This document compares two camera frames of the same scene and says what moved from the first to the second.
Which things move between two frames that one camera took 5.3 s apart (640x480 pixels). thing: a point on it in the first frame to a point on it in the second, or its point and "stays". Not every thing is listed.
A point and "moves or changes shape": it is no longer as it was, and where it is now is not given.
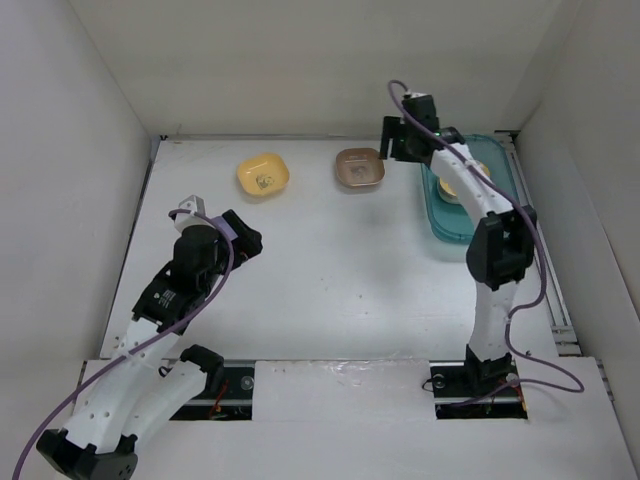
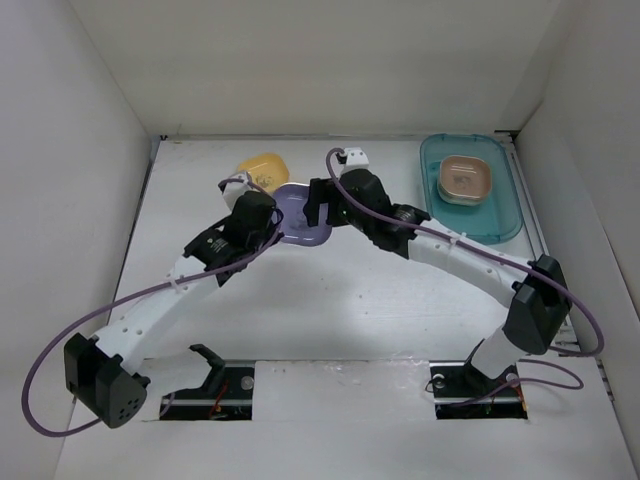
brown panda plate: (359, 166) moves or changes shape
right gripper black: (395, 126) to (321, 192)
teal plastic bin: (455, 223) stays
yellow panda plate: (262, 174) stays
